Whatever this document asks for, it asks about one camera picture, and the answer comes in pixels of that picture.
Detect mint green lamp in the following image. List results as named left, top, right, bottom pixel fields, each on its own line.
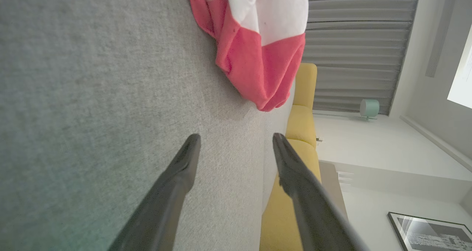
left=360, top=99, right=380, bottom=121

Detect yellow upholstered headboard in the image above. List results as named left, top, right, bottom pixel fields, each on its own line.
left=259, top=63, right=322, bottom=251

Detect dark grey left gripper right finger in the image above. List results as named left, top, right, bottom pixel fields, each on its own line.
left=273, top=133, right=369, bottom=251

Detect red and white shirt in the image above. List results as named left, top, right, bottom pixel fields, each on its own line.
left=186, top=0, right=309, bottom=112

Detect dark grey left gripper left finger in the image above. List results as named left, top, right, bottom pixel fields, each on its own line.
left=109, top=134, right=201, bottom=251

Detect black framed picture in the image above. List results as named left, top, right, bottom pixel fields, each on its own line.
left=387, top=212, right=472, bottom=251

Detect grey fabric sofa seat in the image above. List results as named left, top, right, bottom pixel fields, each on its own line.
left=263, top=79, right=296, bottom=211

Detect grey pleated curtain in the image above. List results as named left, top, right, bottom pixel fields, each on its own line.
left=302, top=0, right=421, bottom=116

